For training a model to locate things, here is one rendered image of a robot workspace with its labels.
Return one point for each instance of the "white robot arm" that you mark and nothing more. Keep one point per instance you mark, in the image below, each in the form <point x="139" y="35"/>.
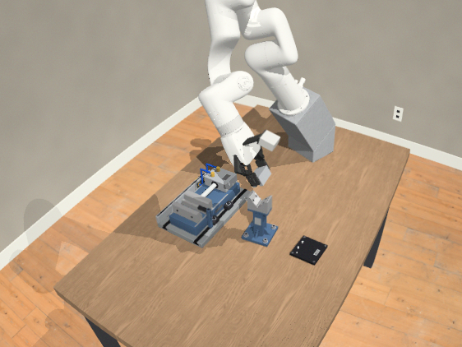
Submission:
<point x="268" y="59"/>

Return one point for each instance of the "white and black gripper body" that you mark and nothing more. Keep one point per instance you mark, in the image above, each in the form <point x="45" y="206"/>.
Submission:
<point x="233" y="145"/>

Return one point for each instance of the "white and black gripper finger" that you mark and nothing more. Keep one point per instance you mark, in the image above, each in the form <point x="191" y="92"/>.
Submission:
<point x="260" y="161"/>
<point x="239" y="168"/>

